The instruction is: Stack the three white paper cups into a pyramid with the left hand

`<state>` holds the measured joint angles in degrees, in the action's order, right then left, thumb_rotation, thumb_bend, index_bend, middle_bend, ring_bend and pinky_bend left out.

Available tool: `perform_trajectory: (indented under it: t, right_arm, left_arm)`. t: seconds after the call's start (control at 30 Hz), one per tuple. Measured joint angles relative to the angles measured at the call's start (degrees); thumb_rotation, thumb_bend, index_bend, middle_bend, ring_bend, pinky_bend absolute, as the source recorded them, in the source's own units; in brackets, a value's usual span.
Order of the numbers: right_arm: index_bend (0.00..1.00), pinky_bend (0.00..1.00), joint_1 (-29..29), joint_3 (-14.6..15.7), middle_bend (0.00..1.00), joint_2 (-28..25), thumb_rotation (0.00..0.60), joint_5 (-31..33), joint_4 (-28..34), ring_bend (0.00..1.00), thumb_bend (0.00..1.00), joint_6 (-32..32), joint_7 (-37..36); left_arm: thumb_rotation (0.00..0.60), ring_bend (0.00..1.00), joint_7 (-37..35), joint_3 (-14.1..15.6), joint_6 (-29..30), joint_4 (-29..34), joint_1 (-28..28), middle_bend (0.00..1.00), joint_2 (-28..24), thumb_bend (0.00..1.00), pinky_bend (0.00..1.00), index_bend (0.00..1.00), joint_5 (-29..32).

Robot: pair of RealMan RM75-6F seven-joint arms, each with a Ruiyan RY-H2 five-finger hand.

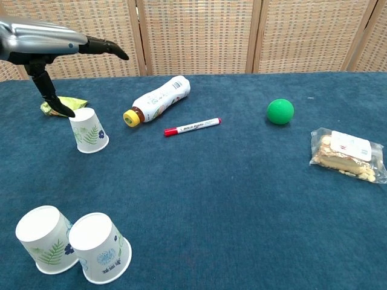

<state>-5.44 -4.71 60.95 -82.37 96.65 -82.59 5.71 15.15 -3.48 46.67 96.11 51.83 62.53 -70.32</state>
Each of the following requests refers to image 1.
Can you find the blue table cloth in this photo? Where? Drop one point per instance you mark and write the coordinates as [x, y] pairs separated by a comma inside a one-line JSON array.
[[211, 187]]

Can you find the white floral paper cup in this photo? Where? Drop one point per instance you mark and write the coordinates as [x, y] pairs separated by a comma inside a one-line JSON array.
[[89, 133], [45, 241], [102, 253]]

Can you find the woven rattan folding screen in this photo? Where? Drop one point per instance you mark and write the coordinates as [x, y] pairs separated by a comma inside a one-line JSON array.
[[211, 36]]

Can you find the green ball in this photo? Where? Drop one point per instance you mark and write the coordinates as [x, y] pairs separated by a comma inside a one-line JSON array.
[[280, 111]]

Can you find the red whiteboard marker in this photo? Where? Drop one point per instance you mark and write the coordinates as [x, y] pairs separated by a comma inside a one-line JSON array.
[[193, 126]]

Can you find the yellow-capped white drink bottle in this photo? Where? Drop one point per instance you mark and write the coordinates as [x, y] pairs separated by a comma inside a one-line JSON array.
[[160, 101]]

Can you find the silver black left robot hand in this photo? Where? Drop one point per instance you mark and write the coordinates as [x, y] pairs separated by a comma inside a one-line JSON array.
[[39, 40]]

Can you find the crumpled green snack wrapper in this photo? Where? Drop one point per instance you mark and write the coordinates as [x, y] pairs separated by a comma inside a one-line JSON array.
[[74, 103]]

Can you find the clear bag of pastry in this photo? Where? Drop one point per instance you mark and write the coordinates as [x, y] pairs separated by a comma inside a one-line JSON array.
[[347, 155]]

